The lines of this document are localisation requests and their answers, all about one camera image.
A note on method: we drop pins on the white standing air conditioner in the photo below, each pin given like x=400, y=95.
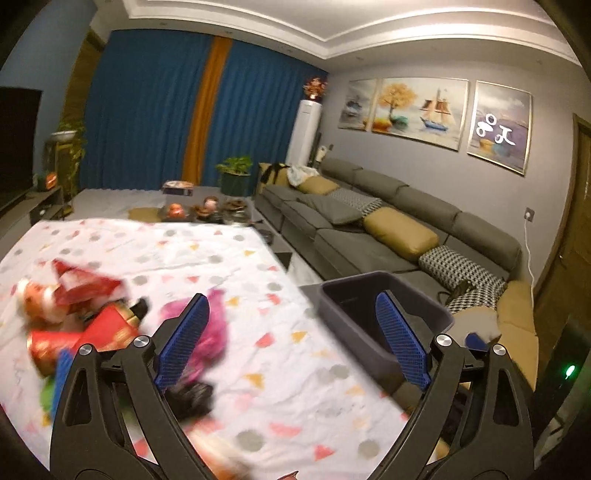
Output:
x=304, y=134

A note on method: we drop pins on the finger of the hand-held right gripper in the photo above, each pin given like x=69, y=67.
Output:
x=476, y=342

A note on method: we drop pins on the dark television cabinet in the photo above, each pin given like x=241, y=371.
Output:
x=41, y=205

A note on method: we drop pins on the mustard seat cushion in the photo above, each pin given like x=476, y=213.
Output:
x=519, y=323

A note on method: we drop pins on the black plastic bag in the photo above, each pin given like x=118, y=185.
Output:
x=191, y=399

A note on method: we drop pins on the round-headed figurine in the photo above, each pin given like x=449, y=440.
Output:
x=211, y=204

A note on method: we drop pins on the small mustard cushion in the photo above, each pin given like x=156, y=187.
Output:
x=317, y=185

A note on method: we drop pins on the small houndstooth cushion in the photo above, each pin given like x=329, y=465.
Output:
x=364, y=201

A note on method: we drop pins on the orange curtain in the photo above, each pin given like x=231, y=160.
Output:
x=205, y=110

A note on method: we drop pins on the framed purple painting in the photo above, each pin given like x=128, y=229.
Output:
x=501, y=127

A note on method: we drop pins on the small framed seascape painting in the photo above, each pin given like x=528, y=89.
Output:
x=358, y=105

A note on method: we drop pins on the blue curtain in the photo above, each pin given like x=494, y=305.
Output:
x=263, y=106
x=143, y=110

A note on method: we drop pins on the red snack packet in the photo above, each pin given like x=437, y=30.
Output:
x=87, y=281

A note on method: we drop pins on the large houndstooth cushion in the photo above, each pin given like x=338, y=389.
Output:
x=461, y=270

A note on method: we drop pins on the black television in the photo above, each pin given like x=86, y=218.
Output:
x=16, y=147

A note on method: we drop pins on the small orange box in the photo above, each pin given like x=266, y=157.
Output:
x=47, y=181

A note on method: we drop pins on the trailing plant in white bowl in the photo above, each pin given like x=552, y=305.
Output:
x=69, y=136

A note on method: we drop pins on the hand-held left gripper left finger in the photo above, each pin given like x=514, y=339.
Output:
x=182, y=341

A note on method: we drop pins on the grey sectional sofa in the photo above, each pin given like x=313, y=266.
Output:
x=415, y=196

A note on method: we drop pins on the grey plastic bin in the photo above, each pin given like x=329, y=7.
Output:
x=351, y=297

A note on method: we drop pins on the wide framed sailboat painting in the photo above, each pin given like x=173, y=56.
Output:
x=418, y=113

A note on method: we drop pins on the red paper carton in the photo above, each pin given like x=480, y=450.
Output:
x=106, y=332

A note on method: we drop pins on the potted plant in green pot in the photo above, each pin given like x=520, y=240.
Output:
x=235, y=177

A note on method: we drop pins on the orange figurine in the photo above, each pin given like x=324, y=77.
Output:
x=174, y=211

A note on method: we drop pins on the red patterned paper cup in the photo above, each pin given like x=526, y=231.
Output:
x=39, y=302

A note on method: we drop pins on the wall socket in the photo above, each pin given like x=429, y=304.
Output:
x=529, y=213

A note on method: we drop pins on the large mustard cushion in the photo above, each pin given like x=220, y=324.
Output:
x=399, y=233

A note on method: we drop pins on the dark coffee table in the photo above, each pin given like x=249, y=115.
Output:
x=198, y=197

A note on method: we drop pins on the red flower decoration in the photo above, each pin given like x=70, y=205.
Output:
x=315, y=88

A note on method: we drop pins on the wooden plant stand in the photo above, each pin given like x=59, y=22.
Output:
x=57, y=161

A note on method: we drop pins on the blue packet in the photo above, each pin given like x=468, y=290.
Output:
x=63, y=383

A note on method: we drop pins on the printed white tablecloth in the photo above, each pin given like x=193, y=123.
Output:
x=277, y=360

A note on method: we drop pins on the brown wooden wall panel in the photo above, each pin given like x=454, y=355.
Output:
x=83, y=74

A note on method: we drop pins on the white cloth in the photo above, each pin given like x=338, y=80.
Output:
x=302, y=174

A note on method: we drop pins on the grey pillow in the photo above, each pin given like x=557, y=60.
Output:
x=330, y=210

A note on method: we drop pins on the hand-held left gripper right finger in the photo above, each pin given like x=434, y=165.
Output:
x=401, y=341

